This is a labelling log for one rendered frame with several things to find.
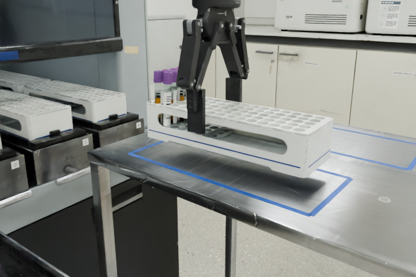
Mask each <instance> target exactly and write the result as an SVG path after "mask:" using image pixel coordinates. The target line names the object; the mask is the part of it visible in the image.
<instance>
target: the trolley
mask: <svg viewBox="0 0 416 277"><path fill-rule="evenodd" d="M87 159H88V161H89V162H90V171H91V178H92V191H93V204H94V212H95V225H96V232H97V245H98V259H99V266H100V277H118V276H117V267H116V252H115V236H114V227H113V212H112V203H111V187H110V172H109V170H111V171H114V172H116V173H119V174H122V175H124V176H127V177H130V178H131V179H134V180H137V181H139V182H142V183H144V184H147V185H149V186H152V187H155V188H156V189H159V190H162V191H164V192H167V193H169V194H172V195H174V196H177V197H179V198H182V199H185V200H187V201H189V202H192V203H195V204H197V205H200V206H202V207H204V208H207V209H210V210H212V211H215V212H217V213H220V214H222V215H225V277H236V232H237V221H240V222H242V223H245V224H248V225H250V226H252V227H255V228H258V229H260V230H262V231H265V232H268V233H270V234H273V235H275V236H277V237H280V238H283V239H285V240H287V241H290V242H293V243H295V244H298V245H300V246H303V247H306V248H307V249H310V250H313V251H315V252H318V253H320V254H323V255H325V256H328V257H331V258H333V259H335V260H338V261H340V262H343V263H346V264H348V265H350V266H353V267H355V268H358V269H360V270H363V271H366V272H368V273H371V274H373V275H376V276H379V277H416V138H413V137H407V136H403V135H396V134H390V133H386V132H380V131H376V130H370V129H363V128H359V127H353V126H347V125H343V124H336V123H333V128H332V140H331V152H330V158H329V159H328V160H327V161H326V162H325V163H324V164H322V165H321V166H320V167H319V168H318V169H317V170H315V171H314V172H313V173H312V174H310V175H309V176H308V177H306V178H300V177H296V176H292V175H289V174H284V173H280V172H277V171H273V170H271V168H267V167H264V166H260V165H257V164H253V163H249V162H245V161H241V160H237V159H234V158H229V157H227V156H222V155H218V154H215V153H211V152H208V151H204V150H199V149H196V148H192V147H187V146H185V145H180V144H177V143H173V142H164V141H161V140H157V139H154V138H150V137H148V134H147V132H145V133H143V134H139V135H136V136H133V137H130V138H127V139H124V140H120V141H118V142H115V143H111V144H109V145H105V146H103V147H100V148H96V149H94V150H90V151H88V152H87Z"/></svg>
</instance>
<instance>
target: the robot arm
mask: <svg viewBox="0 0 416 277"><path fill-rule="evenodd" d="M192 6H193V7H194V8H195V9H197V17H196V19H184V20H183V42H182V46H181V54H180V61H179V66H178V74H177V78H176V86H177V87H180V88H182V89H186V101H187V102H186V104H187V105H186V108H187V110H188V131H189V132H194V133H198V134H204V133H205V132H206V89H203V88H201V87H202V83H203V80H204V77H205V74H206V70H207V66H208V64H209V61H210V57H211V54H212V51H213V50H215V49H216V47H217V46H219V47H220V50H221V53H222V56H223V60H224V62H225V65H226V68H227V71H228V74H229V77H227V78H225V100H229V101H236V102H240V103H242V79H244V80H246V79H247V78H248V73H249V62H248V53H247V47H246V37H245V18H244V17H235V15H234V8H239V7H240V6H241V0H192ZM241 65H243V67H242V66H241ZM185 79H186V80H185ZM194 80H196V82H194Z"/></svg>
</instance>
